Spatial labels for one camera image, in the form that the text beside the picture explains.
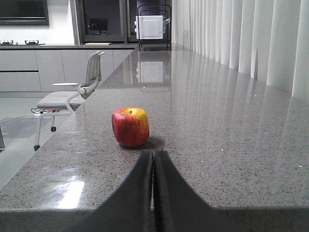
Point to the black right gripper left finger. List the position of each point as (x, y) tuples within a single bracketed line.
[(128, 208)]

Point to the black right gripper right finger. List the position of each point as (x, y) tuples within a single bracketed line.
[(178, 208)]

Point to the red yellow apple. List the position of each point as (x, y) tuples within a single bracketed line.
[(130, 126)]

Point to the white grey office chair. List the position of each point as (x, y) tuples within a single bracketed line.
[(64, 103)]

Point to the black metal rack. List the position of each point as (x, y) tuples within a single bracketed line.
[(162, 9)]

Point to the wooden cutting board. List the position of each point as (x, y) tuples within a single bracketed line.
[(98, 44)]

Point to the grey kitchen cabinet run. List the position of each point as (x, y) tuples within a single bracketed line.
[(39, 68)]

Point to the white microwave oven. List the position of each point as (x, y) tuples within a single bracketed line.
[(149, 27)]

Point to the white vertical blinds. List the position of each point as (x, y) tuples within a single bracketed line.
[(267, 39)]

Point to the black gas hob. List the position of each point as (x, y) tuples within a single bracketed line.
[(15, 43)]

